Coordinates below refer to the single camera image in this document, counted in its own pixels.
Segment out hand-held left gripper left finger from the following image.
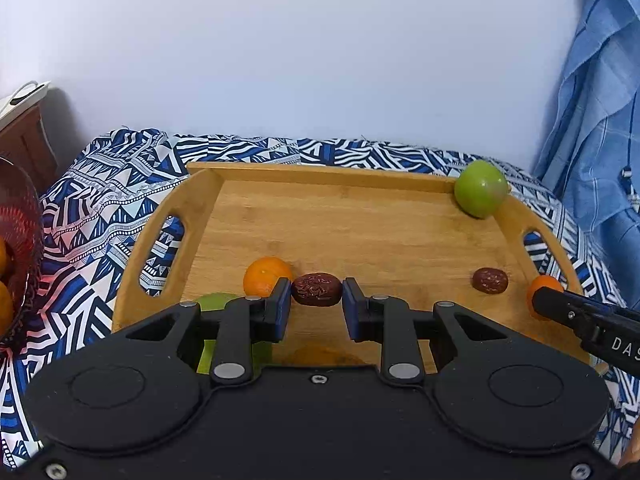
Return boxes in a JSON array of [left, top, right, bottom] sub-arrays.
[[120, 278, 293, 386]]

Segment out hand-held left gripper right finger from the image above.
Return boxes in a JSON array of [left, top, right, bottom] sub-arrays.
[[341, 276, 521, 386]]

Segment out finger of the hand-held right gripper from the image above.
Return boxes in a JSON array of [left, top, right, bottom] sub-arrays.
[[531, 287, 601, 342]]

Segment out red date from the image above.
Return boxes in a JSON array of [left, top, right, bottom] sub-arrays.
[[472, 267, 510, 295], [291, 272, 344, 307]]

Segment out large orange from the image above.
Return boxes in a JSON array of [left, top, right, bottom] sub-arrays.
[[282, 344, 368, 367]]

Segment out wooden tray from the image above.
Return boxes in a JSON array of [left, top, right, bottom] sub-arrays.
[[111, 161, 608, 376]]

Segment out person's right forearm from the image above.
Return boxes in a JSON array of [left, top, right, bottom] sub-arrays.
[[619, 417, 640, 468]]

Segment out green apple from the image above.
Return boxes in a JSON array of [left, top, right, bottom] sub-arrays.
[[192, 292, 273, 376], [454, 159, 510, 219]]

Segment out blue striped cloth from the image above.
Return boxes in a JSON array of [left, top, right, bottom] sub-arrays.
[[532, 0, 640, 311]]

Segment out blue white patterned tablecloth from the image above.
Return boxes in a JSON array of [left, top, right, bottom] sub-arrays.
[[0, 128, 640, 471]]

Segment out red woven basket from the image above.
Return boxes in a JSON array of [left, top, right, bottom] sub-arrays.
[[0, 156, 45, 353]]

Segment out wooden cabinet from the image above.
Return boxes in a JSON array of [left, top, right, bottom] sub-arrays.
[[0, 87, 88, 196]]

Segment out white flat device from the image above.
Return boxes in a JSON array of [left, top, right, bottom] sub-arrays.
[[0, 80, 53, 131]]

